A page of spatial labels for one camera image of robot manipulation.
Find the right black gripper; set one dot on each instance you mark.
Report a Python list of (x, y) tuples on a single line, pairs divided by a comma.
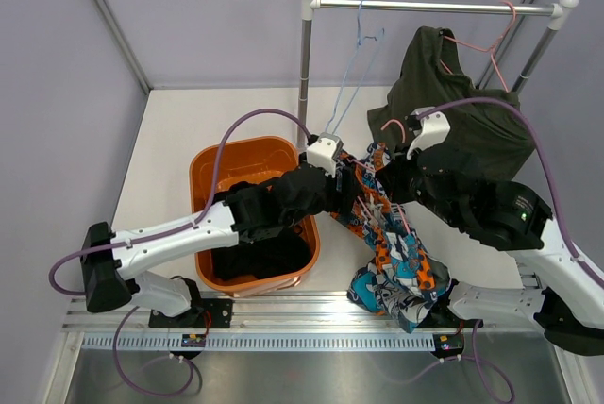
[(393, 175)]

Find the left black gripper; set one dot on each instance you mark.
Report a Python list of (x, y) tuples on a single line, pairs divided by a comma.
[(340, 201)]

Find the pink wire hanger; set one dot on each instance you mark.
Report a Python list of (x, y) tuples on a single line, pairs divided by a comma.
[(490, 51), (376, 204)]

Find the black shorts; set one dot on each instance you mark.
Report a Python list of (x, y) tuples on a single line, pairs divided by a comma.
[(269, 244)]

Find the patterned blue orange shorts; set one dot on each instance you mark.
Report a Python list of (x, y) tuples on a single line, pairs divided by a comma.
[(401, 280)]

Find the blue wire hanger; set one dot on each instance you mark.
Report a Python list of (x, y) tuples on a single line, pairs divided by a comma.
[(338, 115)]

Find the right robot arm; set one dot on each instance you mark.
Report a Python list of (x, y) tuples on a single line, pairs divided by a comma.
[(510, 217)]

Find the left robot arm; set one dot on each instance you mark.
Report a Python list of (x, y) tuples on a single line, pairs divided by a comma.
[(118, 269)]

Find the metal clothes rack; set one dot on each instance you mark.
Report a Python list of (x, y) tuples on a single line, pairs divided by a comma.
[(557, 14)]

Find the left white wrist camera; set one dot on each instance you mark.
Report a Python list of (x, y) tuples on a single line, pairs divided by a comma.
[(324, 153)]

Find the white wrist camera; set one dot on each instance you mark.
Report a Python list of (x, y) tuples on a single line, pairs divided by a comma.
[(429, 126), (324, 153)]

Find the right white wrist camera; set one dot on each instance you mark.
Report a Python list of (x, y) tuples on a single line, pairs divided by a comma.
[(429, 126)]

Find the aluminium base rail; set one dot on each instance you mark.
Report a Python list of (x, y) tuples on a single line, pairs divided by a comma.
[(280, 313)]

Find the white slotted cable duct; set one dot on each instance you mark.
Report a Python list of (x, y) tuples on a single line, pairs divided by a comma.
[(262, 342)]

